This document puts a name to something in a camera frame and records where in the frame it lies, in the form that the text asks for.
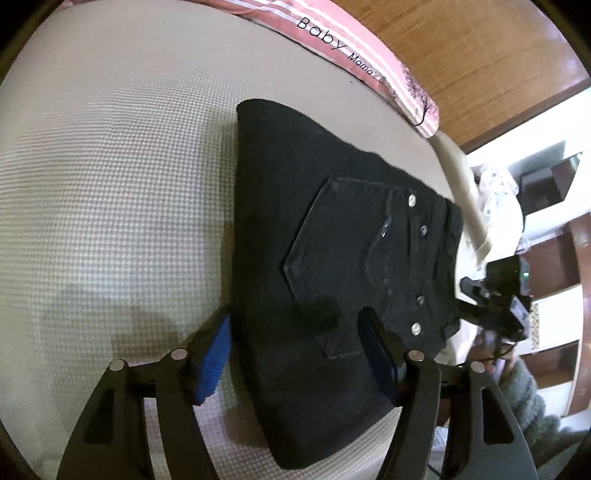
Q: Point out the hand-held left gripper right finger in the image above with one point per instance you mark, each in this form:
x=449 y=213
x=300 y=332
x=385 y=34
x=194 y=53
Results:
x=378 y=360

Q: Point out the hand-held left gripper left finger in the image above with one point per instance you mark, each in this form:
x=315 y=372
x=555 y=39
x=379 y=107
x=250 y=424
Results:
x=214 y=364

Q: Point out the black pants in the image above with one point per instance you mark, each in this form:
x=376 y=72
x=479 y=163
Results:
x=323 y=207

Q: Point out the person's right forearm grey sleeve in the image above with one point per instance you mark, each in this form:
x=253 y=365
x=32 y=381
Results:
x=526 y=406

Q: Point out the white shelf unit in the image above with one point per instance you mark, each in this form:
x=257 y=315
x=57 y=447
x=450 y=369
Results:
x=554 y=318

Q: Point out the white dotted cloth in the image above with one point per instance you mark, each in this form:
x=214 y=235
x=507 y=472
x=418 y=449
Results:
x=496 y=189

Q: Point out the beige bed cover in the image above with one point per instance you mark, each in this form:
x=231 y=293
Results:
x=115 y=184

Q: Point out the wooden headboard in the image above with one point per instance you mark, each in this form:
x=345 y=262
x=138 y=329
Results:
x=485 y=55

